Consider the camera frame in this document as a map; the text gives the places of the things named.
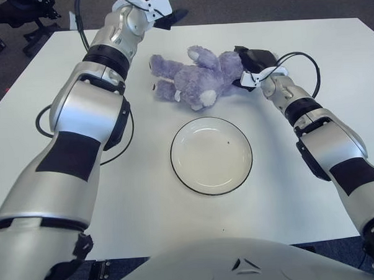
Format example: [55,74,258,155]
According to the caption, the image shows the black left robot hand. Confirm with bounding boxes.
[151,8,191,32]

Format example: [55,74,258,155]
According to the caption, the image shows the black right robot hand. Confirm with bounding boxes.
[231,43,280,94]

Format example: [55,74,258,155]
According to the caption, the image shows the purple plush bunny doll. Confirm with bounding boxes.
[148,43,247,114]

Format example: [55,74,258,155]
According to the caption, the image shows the white plate with black rim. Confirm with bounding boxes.
[168,115,255,199]

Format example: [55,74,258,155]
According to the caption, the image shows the black office chair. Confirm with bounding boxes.
[0,0,63,59]

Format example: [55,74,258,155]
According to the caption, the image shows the silver robot torso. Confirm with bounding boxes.
[101,230,374,280]

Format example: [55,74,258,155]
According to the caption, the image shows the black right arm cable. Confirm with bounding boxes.
[257,50,322,100]

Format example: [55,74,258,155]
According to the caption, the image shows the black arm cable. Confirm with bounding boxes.
[30,0,136,169]
[257,50,322,100]

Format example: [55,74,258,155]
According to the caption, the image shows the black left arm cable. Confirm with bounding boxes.
[30,0,136,169]

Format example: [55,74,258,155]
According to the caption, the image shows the black table bracket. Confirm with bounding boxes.
[86,258,112,280]

